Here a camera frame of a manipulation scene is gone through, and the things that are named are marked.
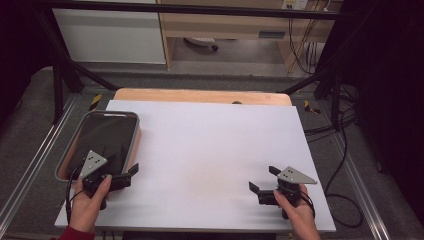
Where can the white cabinet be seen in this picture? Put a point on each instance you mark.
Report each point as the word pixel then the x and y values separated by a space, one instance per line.
pixel 106 36

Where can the black curtain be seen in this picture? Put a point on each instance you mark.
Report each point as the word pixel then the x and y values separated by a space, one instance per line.
pixel 393 83
pixel 16 50

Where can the person's left hand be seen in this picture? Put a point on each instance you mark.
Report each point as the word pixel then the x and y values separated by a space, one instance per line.
pixel 85 210

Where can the person's right hand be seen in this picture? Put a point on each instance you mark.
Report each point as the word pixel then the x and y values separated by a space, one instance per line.
pixel 300 216

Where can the chair base with castor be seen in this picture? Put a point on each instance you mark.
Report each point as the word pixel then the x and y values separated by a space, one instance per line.
pixel 201 41

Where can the white wall socket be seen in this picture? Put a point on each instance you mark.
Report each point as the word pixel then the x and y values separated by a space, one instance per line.
pixel 295 4

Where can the black metal frame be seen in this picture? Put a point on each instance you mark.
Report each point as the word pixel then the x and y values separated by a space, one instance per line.
pixel 200 10

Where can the light wooden desk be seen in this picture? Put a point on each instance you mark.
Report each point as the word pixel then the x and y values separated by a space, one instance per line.
pixel 216 26

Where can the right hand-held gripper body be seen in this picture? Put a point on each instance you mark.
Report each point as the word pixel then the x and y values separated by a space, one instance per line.
pixel 293 176

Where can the black baking tray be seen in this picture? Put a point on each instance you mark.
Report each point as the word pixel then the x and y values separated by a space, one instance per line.
pixel 133 138

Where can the white board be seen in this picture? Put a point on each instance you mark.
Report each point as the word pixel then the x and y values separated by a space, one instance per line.
pixel 200 150

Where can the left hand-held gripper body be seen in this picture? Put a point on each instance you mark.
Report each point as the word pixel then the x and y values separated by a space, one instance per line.
pixel 93 163

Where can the aluminium floor rail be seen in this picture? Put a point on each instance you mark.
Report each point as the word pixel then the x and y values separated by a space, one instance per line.
pixel 363 193
pixel 36 156

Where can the yellow black striped marker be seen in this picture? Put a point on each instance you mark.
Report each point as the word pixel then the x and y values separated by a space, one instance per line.
pixel 95 101
pixel 311 107

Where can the wooden table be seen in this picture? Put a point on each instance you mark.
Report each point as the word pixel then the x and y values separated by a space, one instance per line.
pixel 200 96

